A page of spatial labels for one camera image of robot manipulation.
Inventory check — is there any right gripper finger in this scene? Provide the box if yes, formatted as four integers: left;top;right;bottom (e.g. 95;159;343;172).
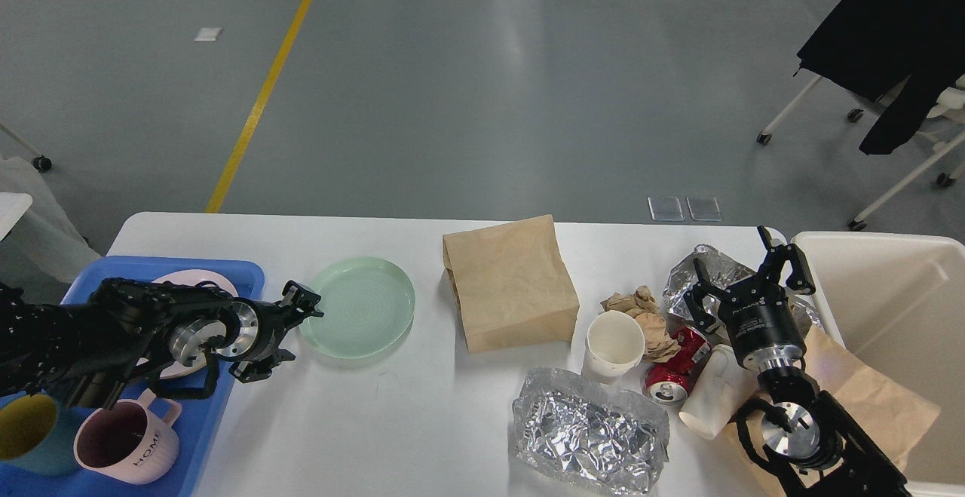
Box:
750;225;816;299
683;257;737;335

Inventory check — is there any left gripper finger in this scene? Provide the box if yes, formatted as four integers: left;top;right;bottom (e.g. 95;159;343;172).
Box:
228;346;296;383
279;281;325;324

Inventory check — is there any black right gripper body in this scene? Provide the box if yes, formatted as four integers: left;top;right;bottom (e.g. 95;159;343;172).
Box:
721;290;807;371

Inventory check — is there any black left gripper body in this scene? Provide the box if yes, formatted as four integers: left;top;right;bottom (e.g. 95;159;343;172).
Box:
226;299;292;366

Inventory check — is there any green plate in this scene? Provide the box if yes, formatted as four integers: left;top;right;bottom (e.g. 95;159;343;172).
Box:
299;256;415;360

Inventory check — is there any pink mug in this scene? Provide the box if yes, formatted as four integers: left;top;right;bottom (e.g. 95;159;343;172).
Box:
73;390;182;486

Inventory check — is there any teal mug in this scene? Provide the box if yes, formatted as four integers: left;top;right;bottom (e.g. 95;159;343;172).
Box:
1;394;85;477

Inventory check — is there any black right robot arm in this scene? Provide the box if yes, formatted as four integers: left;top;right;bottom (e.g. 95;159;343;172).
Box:
683;226;908;496

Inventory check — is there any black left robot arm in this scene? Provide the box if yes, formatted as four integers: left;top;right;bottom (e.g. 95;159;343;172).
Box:
1;278;323;409

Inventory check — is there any crumpled foil back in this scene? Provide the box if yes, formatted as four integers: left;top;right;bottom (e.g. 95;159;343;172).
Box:
663;245;824;336

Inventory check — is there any crumpled brown paper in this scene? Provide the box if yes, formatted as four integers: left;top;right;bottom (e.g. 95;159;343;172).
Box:
600;285;680;363

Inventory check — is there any white paper cup lying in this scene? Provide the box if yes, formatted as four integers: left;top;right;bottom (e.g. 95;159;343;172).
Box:
679;345;758;440

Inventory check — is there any white paper cup upright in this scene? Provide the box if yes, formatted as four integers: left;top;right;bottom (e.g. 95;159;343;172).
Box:
581;309;647;384

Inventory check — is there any pink plate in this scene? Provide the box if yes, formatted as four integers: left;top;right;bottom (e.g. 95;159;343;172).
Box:
152;268;238;380

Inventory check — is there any crushed red soda can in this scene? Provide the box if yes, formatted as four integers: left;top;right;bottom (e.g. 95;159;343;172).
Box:
642;325;712;406

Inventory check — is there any white plastic bin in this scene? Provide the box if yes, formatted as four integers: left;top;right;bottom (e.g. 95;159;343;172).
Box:
794;232;964;496

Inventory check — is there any flat brown paper bag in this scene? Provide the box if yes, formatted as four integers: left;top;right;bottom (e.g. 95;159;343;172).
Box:
719;326;941;496

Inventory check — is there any crumpled foil tray front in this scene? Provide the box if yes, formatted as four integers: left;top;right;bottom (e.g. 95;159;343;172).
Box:
510;367;671;496

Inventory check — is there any white rolling chair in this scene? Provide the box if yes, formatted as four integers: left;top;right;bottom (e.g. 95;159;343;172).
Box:
756;71;965;232

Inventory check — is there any white furniture at left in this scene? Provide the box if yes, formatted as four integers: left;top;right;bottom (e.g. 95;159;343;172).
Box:
1;156;101;284

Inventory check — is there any black jacket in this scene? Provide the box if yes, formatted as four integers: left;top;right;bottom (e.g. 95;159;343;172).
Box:
797;0;964;155

